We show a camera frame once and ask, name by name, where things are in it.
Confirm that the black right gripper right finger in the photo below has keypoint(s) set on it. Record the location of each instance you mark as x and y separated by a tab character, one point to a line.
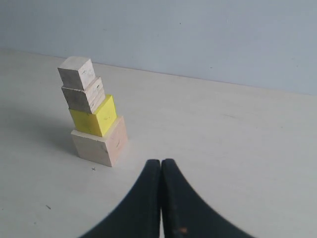
185	214

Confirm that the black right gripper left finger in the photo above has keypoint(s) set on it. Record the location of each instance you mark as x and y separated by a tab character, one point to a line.
138	214

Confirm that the large pale wooden cube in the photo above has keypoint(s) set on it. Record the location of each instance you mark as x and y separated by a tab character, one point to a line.
102	150

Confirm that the yellow cube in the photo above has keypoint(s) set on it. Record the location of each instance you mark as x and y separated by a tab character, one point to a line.
97	123

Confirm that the medium wooden cube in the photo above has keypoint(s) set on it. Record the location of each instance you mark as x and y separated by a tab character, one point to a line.
87	100

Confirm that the small wooden cube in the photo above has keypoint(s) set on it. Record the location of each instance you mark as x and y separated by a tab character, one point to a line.
77	72

